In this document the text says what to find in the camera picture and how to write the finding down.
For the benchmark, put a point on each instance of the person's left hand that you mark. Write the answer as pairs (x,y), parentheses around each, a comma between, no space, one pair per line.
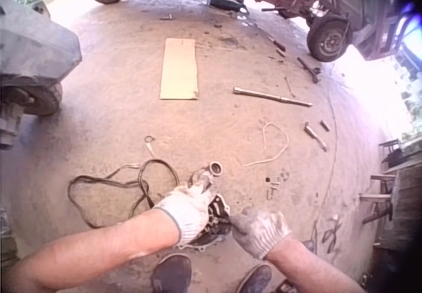
(184,207)

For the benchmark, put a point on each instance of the person's right hand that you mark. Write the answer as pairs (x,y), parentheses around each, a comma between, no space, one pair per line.
(260,230)

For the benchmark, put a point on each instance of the person's left fingers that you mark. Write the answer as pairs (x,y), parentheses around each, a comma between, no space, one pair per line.
(205,184)

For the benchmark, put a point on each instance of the person's right fingers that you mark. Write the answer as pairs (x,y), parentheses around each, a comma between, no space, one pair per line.
(238,222)

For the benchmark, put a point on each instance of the metal engine casing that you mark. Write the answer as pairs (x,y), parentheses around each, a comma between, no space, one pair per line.
(214,207)

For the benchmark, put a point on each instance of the small metal bolts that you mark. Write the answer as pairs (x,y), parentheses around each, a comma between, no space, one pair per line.
(273,184)

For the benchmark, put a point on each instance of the person's legs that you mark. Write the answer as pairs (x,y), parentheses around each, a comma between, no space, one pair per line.
(211,274)

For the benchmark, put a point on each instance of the small metal wrench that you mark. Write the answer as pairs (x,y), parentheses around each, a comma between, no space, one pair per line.
(150,144)

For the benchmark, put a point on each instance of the metal pliers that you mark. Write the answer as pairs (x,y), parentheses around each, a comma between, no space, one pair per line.
(332,233)

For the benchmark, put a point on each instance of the long metal shaft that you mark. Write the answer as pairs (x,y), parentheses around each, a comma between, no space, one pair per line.
(272,96)

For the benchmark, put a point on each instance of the metal socket tool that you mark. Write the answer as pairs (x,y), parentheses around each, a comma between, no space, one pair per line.
(315,136)

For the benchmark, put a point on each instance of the brown cardboard sheet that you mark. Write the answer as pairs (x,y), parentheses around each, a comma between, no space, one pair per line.
(179,68)

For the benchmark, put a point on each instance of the thin metal spanner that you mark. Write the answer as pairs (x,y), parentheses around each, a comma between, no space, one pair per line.
(290,86)

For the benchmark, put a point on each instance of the short metal pin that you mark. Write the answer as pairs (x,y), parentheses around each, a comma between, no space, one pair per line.
(325,125)

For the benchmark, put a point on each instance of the dark metal bar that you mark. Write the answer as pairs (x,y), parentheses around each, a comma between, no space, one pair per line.
(309,68)

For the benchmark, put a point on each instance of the wooden workbench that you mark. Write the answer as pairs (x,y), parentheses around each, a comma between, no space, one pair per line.
(395,200)

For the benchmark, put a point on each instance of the black rubber part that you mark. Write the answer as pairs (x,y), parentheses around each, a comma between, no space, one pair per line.
(227,3)

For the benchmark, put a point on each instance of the red three-wheeled vehicle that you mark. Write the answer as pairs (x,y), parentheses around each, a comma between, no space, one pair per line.
(263,6)

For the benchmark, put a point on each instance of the grey vehicle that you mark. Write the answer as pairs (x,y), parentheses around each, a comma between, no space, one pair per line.
(29,65)

